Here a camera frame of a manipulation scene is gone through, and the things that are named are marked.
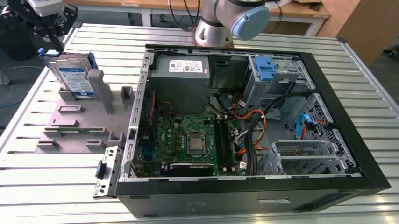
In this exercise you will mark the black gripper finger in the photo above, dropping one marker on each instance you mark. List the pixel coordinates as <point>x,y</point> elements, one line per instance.
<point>69,18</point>
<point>19,18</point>

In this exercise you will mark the hard disk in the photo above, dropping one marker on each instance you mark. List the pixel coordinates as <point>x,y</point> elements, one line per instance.
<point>72,79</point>

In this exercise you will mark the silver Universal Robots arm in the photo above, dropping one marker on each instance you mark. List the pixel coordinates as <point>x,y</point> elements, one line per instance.
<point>211,32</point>

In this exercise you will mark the metal disk bay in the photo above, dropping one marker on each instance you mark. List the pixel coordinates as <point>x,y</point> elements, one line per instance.
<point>311,157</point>

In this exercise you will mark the black bin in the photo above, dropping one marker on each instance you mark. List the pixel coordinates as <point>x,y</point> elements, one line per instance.
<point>15,49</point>

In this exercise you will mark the wooden desk with white legs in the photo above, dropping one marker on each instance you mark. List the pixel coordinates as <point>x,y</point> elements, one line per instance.
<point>124,2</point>
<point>302,14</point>

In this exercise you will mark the grey parts rack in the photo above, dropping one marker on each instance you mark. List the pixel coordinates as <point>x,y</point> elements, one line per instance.
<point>84,114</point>

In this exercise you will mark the grey power supply unit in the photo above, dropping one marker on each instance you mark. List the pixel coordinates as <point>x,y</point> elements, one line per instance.
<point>180,93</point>

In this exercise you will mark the green RAM stick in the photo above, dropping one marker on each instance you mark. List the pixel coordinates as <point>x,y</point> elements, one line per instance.
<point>75,131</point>

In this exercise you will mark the green motherboard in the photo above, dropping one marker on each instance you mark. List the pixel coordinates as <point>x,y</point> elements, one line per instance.
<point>168,140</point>

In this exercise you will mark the black CPU socket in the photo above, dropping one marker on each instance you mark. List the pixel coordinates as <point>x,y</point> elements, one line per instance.
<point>196,133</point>

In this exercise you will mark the blue VGA port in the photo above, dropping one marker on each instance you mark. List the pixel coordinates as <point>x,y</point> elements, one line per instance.
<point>100,170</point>

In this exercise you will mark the blue plastic drive latch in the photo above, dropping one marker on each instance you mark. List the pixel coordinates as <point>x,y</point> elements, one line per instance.
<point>264,67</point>

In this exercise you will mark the silver CPU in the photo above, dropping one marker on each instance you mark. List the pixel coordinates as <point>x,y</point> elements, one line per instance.
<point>196,144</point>

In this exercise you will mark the metal optical drive cage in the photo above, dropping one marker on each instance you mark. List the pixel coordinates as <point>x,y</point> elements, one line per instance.
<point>268,91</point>

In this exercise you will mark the black RAM slot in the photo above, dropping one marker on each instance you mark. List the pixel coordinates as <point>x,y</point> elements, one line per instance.
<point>227,140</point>
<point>219,140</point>

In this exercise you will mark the black graphics card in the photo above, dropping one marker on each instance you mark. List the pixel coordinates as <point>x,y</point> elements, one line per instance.
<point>190,169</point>

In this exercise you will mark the black open PC case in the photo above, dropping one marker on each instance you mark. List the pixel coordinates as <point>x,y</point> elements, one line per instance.
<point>218,198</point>

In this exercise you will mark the wooden cabinet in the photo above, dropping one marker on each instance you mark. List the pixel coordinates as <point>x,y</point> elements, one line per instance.
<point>367,28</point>

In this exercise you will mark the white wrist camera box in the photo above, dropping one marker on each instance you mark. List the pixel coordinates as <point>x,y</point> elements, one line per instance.
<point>47,8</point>

